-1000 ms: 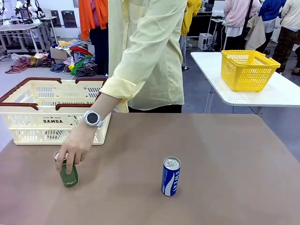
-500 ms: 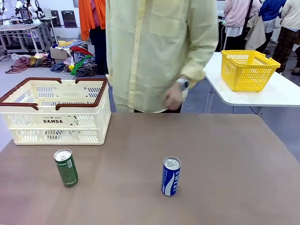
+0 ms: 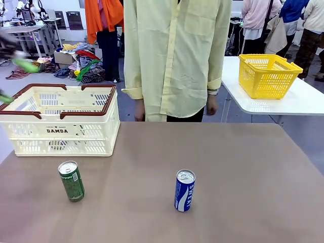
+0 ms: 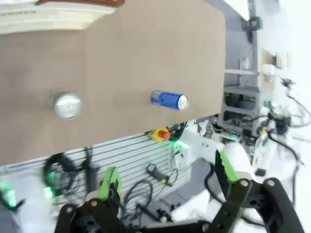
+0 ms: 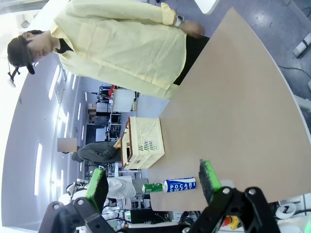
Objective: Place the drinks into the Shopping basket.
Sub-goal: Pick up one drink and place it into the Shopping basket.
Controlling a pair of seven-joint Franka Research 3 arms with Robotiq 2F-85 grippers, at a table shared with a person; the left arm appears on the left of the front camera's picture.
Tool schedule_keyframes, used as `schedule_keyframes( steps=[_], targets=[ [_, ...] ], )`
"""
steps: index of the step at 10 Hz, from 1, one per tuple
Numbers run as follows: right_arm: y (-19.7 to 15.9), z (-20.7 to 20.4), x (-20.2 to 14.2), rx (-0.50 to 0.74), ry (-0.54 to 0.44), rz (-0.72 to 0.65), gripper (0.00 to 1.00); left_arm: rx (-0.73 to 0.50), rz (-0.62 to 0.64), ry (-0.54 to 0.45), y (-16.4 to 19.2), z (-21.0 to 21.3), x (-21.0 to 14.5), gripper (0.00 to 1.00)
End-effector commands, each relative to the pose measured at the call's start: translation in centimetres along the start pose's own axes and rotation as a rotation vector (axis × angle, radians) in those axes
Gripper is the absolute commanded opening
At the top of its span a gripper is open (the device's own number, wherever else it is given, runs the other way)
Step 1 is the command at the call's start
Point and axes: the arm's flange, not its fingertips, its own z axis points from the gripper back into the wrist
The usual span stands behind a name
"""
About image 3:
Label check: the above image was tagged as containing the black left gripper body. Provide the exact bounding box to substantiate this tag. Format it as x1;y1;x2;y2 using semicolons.
0;32;17;53

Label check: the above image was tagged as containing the person's right forearm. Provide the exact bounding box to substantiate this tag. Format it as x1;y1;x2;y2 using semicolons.
120;45;144;101

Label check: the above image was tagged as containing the person's left forearm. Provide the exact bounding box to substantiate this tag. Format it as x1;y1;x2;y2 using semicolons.
206;45;226;96

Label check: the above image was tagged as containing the cream plastic shopping basket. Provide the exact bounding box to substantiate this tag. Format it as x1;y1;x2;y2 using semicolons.
0;83;121;157

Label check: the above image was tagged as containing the yellow plastic basket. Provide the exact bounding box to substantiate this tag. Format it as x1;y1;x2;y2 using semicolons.
238;53;304;100

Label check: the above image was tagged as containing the person's right hand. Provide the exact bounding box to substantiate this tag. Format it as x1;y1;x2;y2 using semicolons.
134;98;147;122

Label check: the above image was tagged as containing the person's left hand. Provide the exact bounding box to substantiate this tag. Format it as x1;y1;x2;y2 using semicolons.
206;94;219;116

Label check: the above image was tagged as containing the pink patterned floor cloth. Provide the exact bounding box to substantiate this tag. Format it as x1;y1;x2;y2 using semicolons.
5;57;55;80

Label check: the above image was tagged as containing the grey background workbench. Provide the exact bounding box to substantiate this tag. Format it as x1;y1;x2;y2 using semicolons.
0;23;63;59

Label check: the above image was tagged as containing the cardboard box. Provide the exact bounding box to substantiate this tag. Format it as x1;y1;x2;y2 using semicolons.
53;50;77;66

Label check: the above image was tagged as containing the colourful clothes pile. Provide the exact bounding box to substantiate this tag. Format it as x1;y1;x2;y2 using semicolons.
54;42;107;84

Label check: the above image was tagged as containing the person with orange garment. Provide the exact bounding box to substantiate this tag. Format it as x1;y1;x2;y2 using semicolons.
85;0;125;83

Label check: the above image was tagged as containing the dark green drink can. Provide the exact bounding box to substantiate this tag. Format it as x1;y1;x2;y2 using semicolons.
57;160;86;203

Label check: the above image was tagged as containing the person in yellow shirt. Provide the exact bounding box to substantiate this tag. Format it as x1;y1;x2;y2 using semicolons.
120;0;232;123

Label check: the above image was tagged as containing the blue white drink can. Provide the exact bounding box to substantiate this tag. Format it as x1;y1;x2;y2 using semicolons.
174;169;196;213

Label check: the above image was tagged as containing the person in pink top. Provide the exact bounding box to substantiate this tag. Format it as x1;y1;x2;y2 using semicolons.
241;0;282;55

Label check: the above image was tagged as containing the beige jacket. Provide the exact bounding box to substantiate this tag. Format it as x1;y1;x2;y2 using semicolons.
265;15;289;55

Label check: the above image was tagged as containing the person in blue top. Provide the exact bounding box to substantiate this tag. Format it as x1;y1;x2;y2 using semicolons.
279;0;311;55

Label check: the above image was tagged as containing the white side table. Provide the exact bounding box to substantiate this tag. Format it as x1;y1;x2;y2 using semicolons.
221;55;324;122

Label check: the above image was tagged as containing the person in camouflage trousers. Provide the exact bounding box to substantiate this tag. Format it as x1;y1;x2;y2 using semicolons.
294;0;324;79

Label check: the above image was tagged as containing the brown basket handle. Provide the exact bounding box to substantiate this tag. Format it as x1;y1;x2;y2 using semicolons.
60;84;117;120
0;83;68;120

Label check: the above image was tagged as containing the black wall panel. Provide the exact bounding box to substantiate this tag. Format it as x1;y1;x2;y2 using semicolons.
65;11;85;31
54;10;67;31

